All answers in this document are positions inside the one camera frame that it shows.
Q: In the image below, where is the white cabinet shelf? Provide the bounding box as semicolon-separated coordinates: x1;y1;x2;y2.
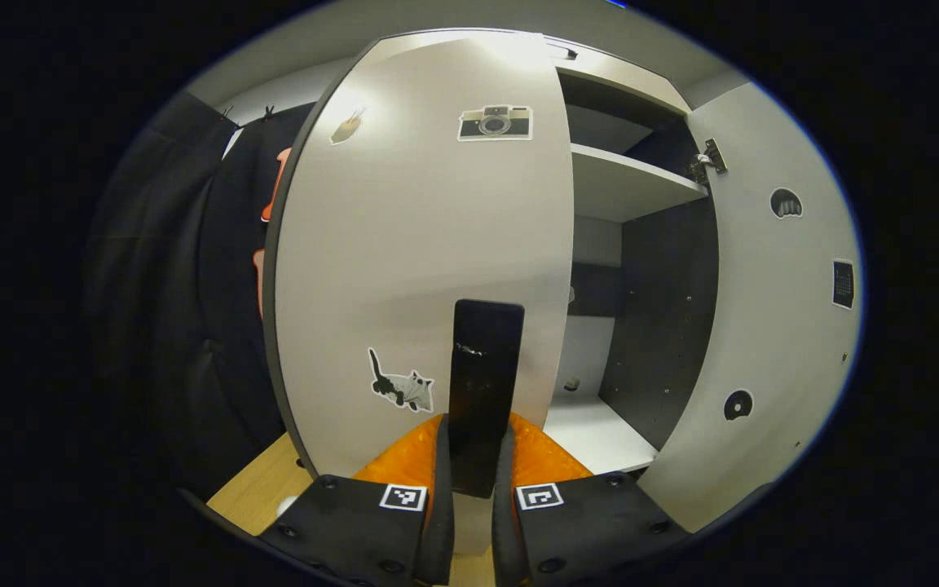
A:
571;143;709;223

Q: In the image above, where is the beige cabinet door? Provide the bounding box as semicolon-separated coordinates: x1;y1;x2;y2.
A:
264;31;575;559
637;82;863;535

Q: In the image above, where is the black backdrop cloth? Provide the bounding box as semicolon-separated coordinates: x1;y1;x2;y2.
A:
86;90;315;498

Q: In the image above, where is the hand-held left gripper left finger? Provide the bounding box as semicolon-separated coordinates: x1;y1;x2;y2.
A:
258;414;456;586

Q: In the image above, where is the metal door hinge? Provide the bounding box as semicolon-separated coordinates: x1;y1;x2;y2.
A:
690;139;729;184

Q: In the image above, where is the beige double-door shoe cabinet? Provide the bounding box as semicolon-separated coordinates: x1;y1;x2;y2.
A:
264;29;863;559

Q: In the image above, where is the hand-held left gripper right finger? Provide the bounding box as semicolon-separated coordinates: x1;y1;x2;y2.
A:
492;412;690;586

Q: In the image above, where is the black door handle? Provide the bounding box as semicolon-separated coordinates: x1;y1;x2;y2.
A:
447;299;526;500

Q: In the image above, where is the beige cabinet drawer front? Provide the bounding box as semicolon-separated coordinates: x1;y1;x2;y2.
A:
547;37;692;115

